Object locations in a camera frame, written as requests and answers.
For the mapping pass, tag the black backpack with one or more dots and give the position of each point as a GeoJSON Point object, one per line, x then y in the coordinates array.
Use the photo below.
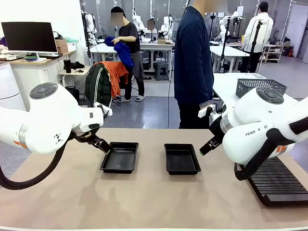
{"type": "Point", "coordinates": [72, 92]}

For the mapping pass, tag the black computer monitor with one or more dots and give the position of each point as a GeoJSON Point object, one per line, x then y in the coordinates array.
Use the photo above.
{"type": "Point", "coordinates": [29, 36]}

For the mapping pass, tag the black plastic ESD tray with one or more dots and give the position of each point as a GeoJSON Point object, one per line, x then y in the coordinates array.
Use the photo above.
{"type": "Point", "coordinates": [119, 158]}
{"type": "Point", "coordinates": [182, 160]}

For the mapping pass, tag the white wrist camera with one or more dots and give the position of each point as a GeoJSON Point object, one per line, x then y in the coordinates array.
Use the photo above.
{"type": "Point", "coordinates": [205, 111]}
{"type": "Point", "coordinates": [103, 109]}

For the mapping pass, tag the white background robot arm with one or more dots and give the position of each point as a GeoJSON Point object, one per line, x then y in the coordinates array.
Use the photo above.
{"type": "Point", "coordinates": [140, 24]}
{"type": "Point", "coordinates": [167, 26]}

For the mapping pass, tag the orange jacket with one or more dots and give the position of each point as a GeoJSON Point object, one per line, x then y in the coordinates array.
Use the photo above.
{"type": "Point", "coordinates": [118, 74]}

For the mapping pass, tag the white cylindrical air purifier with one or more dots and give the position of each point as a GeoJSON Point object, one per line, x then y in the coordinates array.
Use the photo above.
{"type": "Point", "coordinates": [8, 81]}

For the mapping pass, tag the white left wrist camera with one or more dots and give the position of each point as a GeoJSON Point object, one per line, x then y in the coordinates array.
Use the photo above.
{"type": "Point", "coordinates": [103, 109]}

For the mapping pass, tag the small cardboard box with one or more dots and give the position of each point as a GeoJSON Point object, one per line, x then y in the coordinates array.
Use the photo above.
{"type": "Point", "coordinates": [61, 45]}

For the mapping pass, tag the person in dark grey t-shirt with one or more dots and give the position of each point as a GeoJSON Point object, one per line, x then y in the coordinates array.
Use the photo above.
{"type": "Point", "coordinates": [130, 36]}

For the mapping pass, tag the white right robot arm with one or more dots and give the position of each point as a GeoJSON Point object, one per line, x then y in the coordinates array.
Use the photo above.
{"type": "Point", "coordinates": [252, 120]}

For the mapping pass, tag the person in navy jacket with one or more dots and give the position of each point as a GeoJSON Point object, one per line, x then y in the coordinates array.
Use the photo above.
{"type": "Point", "coordinates": [192, 60]}

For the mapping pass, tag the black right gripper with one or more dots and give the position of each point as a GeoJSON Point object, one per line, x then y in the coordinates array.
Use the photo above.
{"type": "Point", "coordinates": [216, 125]}

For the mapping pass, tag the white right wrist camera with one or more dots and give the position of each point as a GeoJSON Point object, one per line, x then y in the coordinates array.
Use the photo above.
{"type": "Point", "coordinates": [205, 111]}

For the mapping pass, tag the blue garment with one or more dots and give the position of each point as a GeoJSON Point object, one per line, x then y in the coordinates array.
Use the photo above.
{"type": "Point", "coordinates": [124, 51]}

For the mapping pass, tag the black slotted board rack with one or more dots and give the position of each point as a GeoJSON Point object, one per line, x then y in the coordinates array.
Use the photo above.
{"type": "Point", "coordinates": [276, 183]}

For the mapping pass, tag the dark green striped jacket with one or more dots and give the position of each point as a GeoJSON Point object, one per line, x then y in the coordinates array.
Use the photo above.
{"type": "Point", "coordinates": [96, 84]}

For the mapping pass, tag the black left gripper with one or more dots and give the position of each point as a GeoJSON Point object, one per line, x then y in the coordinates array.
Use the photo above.
{"type": "Point", "coordinates": [87, 138]}

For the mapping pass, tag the grey step stool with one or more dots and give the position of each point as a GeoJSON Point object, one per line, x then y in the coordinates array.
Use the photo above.
{"type": "Point", "coordinates": [161, 71]}

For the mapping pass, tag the small wooden side table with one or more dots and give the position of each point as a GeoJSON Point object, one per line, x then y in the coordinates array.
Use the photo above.
{"type": "Point", "coordinates": [74, 72]}

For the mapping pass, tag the person in white jacket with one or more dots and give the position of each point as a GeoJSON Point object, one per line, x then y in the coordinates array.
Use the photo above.
{"type": "Point", "coordinates": [257, 31]}

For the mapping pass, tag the white cabinet wooden top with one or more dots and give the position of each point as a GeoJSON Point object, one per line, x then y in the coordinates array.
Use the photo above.
{"type": "Point", "coordinates": [36, 72]}

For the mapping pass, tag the black tumbler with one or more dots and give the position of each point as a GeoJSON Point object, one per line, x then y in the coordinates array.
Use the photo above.
{"type": "Point", "coordinates": [67, 66]}

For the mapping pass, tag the black tripod stand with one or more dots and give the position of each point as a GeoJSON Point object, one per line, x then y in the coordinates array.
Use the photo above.
{"type": "Point", "coordinates": [255, 43]}

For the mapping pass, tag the white background robot table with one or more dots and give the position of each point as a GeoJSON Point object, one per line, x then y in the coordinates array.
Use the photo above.
{"type": "Point", "coordinates": [156, 45]}

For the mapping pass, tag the white side table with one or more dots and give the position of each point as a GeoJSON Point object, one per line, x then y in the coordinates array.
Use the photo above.
{"type": "Point", "coordinates": [223, 84]}

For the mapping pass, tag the grey mesh plastic basket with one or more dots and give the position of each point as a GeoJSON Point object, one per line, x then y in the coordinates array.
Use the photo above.
{"type": "Point", "coordinates": [247, 84]}

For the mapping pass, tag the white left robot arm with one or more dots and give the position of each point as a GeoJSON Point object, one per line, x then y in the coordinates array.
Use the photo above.
{"type": "Point", "coordinates": [48, 115]}

